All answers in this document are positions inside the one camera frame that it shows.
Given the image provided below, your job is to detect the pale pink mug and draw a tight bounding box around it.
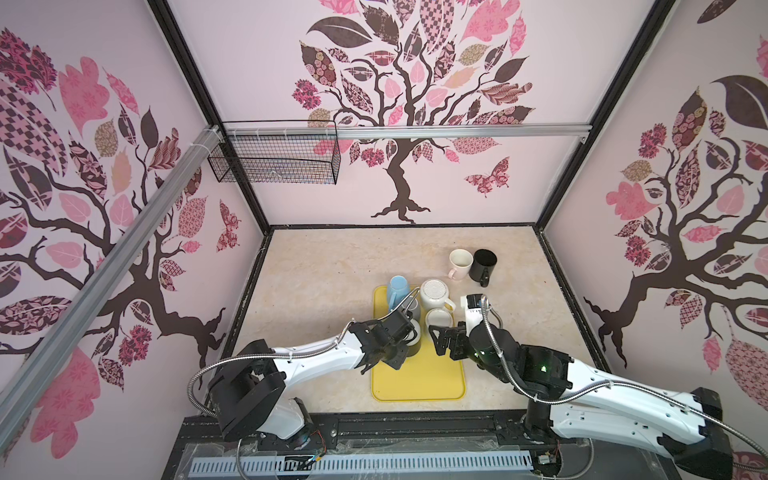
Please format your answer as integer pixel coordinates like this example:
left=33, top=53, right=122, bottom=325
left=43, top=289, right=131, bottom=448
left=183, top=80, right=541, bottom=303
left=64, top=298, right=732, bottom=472
left=448, top=249, right=473, bottom=281

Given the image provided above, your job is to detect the black mug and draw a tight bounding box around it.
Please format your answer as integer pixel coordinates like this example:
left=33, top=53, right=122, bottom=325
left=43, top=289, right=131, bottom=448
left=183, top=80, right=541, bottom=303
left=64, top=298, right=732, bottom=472
left=469, top=249, right=498, bottom=288

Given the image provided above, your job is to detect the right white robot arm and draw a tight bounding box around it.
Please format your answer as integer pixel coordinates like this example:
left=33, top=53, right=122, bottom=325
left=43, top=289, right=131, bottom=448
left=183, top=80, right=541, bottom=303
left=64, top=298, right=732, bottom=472
left=428, top=323, right=735, bottom=479

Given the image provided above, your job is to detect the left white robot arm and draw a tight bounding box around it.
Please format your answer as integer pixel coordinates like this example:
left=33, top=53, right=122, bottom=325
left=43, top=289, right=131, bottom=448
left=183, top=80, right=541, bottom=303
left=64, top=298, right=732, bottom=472
left=208, top=311, right=416, bottom=443

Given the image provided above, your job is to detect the cream white mug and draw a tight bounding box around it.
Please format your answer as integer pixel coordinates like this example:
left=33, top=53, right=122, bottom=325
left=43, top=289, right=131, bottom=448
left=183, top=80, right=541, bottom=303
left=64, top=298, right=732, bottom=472
left=425, top=308, right=454, bottom=328

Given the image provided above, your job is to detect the dark green white-bottom mug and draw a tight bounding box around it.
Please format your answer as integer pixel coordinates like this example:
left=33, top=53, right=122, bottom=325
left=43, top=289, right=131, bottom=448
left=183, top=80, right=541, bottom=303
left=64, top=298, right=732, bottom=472
left=405, top=319, right=422, bottom=358

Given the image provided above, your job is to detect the grey mug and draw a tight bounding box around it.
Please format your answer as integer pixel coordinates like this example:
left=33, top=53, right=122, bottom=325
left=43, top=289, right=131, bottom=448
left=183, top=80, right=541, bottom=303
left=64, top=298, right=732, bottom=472
left=402, top=297, right=421, bottom=322

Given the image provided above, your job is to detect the white ribbed-bottom mug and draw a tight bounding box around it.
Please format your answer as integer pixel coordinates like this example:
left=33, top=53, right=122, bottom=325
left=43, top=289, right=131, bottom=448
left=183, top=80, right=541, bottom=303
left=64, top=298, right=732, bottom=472
left=419, top=279, right=456, bottom=312

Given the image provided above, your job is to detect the light blue mug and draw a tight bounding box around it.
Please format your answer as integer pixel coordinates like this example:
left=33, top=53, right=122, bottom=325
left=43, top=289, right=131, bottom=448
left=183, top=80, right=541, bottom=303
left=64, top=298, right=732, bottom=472
left=386, top=275, right=410, bottom=311

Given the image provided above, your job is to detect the yellow tray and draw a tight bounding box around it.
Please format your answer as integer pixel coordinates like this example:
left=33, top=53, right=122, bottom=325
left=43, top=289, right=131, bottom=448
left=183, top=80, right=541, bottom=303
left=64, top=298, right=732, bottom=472
left=371, top=309, right=466, bottom=402

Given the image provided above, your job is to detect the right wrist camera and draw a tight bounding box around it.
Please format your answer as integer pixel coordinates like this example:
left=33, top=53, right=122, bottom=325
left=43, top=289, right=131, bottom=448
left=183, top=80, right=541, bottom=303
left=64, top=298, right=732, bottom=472
left=460, top=293, right=487, bottom=336

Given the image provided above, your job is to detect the black base frame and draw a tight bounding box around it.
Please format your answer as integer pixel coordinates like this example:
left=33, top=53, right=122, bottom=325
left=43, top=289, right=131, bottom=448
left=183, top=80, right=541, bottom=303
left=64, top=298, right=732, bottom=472
left=162, top=410, right=679, bottom=479

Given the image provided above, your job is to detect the white slotted cable duct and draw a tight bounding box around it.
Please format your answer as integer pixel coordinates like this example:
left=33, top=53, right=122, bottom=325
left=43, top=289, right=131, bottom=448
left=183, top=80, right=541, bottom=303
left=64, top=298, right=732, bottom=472
left=187, top=451, right=534, bottom=479

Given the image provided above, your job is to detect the left metal cable conduit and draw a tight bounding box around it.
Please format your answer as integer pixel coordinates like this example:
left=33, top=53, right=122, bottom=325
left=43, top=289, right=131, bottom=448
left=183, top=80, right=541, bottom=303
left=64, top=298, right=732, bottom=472
left=187, top=286, right=421, bottom=418

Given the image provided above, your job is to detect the black wire basket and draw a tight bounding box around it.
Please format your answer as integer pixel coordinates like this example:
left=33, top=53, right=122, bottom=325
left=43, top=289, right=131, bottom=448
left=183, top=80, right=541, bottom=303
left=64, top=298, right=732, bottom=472
left=208, top=120, right=341, bottom=185

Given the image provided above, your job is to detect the back aluminium rail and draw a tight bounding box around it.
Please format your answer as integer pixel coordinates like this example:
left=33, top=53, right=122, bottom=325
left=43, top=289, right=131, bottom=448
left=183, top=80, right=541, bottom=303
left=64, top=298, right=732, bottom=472
left=225, top=122, right=592, bottom=140

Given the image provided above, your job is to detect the aluminium rail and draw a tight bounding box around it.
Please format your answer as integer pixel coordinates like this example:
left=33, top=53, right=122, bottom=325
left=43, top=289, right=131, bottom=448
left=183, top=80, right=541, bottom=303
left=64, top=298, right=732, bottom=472
left=1, top=125, right=223, bottom=448
left=225, top=122, right=592, bottom=140

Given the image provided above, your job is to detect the left aluminium rail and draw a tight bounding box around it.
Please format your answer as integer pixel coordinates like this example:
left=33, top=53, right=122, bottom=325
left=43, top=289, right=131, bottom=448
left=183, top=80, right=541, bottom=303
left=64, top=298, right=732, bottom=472
left=1, top=125, right=223, bottom=448

